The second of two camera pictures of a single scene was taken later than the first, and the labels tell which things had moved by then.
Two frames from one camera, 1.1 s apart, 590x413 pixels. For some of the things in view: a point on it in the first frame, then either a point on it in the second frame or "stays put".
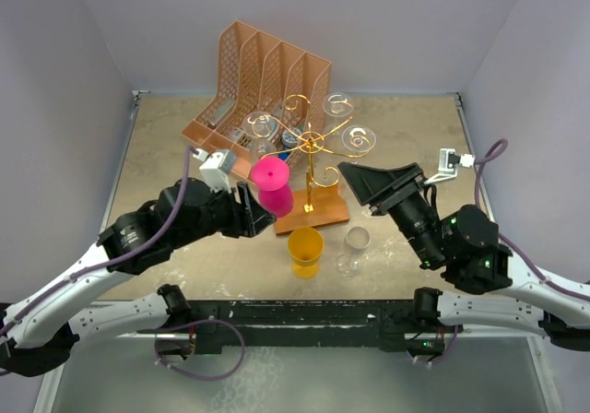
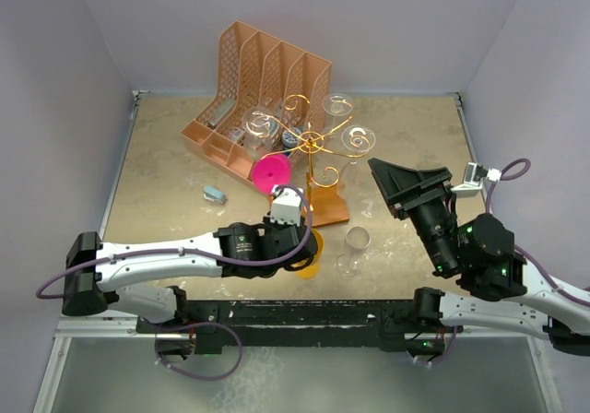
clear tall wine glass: (263, 126) stays put
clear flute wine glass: (359, 138) stays put
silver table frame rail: (51, 395) stays put
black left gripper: (250, 218) to (268, 227)
